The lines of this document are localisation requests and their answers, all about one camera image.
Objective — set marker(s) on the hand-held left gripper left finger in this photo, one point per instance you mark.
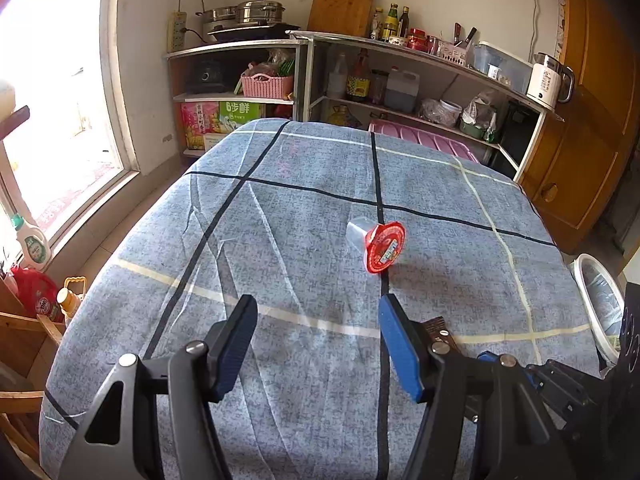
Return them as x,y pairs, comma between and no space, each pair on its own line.
232,350

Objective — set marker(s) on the white metal shelf unit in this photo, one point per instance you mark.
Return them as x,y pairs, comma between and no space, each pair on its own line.
380,45

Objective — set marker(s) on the clear storage container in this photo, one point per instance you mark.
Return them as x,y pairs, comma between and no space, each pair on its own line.
502,67

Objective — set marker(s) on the white plastic tub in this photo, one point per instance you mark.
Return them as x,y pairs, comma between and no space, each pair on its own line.
451,112

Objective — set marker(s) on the white plastic bottle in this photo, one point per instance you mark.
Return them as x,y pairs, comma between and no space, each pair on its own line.
337,77

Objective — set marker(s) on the red lid jelly cup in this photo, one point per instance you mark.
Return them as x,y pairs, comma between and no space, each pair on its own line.
382,247

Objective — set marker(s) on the small seasoning bottle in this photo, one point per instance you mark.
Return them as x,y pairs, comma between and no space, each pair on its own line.
376,25

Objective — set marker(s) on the dark glass bottle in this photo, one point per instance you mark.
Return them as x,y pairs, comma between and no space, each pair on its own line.
404,22

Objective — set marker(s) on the soy sauce bottle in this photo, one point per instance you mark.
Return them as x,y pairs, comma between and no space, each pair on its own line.
358,80

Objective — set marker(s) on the white food bag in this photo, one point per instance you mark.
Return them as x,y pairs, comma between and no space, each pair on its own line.
477,107

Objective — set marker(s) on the clear bin liner bag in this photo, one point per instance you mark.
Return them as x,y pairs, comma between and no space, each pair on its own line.
602,305

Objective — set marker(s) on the crumpled plastic bag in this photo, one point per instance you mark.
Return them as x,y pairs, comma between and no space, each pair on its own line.
432,111

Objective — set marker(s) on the pink lid storage box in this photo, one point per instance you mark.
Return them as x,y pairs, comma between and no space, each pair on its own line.
425,137

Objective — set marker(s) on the yellow cooking oil bottle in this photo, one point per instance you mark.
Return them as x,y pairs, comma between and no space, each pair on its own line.
344,117

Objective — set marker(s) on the white electric kettle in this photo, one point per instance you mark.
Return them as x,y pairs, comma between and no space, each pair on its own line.
545,82

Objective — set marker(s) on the green and white pack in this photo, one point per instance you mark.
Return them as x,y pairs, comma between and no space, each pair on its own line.
491,127

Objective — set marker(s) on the white round bin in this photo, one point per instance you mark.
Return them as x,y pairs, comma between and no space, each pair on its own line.
580,280

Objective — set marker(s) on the blue plaid blanket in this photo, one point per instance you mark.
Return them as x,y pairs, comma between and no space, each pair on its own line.
280,240

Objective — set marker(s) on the pink cardboard box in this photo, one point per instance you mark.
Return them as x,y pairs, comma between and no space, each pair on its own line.
200,125

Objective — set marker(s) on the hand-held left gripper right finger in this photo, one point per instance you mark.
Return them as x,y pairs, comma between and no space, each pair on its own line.
400,345

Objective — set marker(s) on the black induction cooker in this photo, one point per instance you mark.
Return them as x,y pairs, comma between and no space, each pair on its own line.
250,32

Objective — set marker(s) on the white window frame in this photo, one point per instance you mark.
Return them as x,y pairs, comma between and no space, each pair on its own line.
112,60

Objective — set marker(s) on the pink woven basket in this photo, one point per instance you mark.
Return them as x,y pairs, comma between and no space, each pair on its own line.
267,86

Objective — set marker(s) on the dark jar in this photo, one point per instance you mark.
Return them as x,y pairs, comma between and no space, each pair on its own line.
379,87

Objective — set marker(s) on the red detergent bottle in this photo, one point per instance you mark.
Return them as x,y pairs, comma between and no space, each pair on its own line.
37,295

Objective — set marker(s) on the steel wok pan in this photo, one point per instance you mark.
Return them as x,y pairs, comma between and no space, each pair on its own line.
217,14

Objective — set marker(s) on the steel steamer pot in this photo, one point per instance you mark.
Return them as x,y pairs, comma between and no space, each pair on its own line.
260,10

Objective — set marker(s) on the green cap sauce bottle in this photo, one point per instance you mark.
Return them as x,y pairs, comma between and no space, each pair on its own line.
390,22

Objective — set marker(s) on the wooden chair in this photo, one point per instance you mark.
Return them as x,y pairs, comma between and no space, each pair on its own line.
20,350

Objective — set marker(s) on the red lid jar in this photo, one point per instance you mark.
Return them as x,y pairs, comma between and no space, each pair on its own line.
416,40

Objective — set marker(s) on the clear glass jar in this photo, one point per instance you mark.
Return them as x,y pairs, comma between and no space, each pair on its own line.
433,46

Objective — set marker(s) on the wooden shelf unit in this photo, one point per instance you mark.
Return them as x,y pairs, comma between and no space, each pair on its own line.
225,50

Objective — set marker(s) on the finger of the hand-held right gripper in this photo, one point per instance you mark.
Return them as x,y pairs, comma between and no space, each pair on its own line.
487,356
570,385

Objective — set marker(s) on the black kitchen appliance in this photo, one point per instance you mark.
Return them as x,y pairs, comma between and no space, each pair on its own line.
205,76

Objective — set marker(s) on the green and white box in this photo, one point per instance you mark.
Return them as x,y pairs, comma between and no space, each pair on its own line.
242,117

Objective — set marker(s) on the wooden door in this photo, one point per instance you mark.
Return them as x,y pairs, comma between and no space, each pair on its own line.
600,110

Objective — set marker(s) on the dark brown wrapper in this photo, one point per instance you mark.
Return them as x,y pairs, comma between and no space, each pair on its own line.
440,327

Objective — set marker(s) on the knife rack with knives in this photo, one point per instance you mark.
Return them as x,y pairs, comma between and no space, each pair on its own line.
456,50

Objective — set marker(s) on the white detergent bottle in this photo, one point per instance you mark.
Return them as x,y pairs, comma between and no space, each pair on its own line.
32,245

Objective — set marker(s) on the white power strip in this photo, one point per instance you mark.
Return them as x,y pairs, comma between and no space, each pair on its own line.
179,32

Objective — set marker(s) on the wooden cutting board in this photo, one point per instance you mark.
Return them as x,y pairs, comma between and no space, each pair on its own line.
342,5

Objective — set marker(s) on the plastic jug of dark liquid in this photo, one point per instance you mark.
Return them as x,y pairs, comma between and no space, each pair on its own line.
402,90

